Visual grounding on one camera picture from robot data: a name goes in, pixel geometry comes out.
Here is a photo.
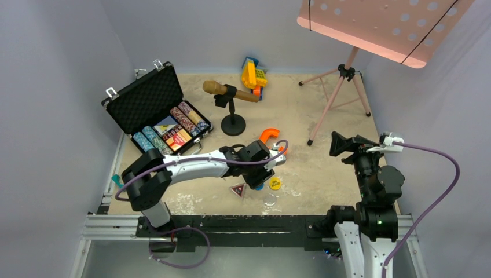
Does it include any black aluminium base frame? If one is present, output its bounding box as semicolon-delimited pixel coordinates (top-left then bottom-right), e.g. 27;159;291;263
70;215;428;277

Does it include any red texas card deck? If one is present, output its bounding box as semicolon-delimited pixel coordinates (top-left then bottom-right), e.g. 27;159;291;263
164;127;192;151

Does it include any pink music stand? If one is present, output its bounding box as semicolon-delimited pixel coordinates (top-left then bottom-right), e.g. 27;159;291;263
297;0;473;145

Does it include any triangular dealer button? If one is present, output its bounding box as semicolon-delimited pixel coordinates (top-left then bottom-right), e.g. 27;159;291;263
229;183;248;199

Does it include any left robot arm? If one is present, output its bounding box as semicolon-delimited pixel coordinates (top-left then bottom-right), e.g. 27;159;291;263
116;140;286;237

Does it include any purple yellow chip row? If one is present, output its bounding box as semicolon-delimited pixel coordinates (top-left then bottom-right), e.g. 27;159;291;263
178;101;210;130

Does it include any black microphone stand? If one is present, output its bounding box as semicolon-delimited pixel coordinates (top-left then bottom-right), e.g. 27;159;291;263
214;95;246;136

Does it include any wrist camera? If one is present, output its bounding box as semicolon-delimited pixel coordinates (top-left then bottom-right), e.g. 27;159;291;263
367;132;405;153
264;149;287;171

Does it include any toy brick truck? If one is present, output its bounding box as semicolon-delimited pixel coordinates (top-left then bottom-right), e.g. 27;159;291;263
241;56;268;100

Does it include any yellow big blind button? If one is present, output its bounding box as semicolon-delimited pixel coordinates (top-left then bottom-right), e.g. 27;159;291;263
269;177;282;191

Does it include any red poker chip row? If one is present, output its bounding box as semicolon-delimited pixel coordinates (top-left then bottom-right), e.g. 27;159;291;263
170;107;200;137

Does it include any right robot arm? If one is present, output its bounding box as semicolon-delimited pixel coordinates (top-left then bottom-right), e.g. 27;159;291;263
325;131;405;277

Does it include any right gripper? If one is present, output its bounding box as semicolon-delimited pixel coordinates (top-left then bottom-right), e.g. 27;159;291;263
329;130;389;199

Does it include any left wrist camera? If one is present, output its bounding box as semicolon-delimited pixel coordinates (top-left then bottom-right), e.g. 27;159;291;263
264;149;287;171

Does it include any clear round button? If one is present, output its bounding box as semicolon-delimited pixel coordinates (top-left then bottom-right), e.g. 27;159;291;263
263;193;277;207

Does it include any orange C-shaped track piece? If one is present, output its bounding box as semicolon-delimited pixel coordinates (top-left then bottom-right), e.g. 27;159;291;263
259;128;280;145

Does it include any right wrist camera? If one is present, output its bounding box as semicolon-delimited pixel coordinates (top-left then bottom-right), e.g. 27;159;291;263
367;132;405;153

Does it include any gold microphone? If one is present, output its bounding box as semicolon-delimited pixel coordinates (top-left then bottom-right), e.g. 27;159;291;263
202;80;259;103

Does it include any blue card deck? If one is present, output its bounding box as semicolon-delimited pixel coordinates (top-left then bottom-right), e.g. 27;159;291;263
153;115;178;137

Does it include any teal plastic clip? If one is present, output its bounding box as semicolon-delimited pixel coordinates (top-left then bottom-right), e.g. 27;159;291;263
111;174;124;188

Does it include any black poker chip case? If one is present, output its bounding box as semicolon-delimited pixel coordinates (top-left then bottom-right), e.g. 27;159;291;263
101;60;214;155

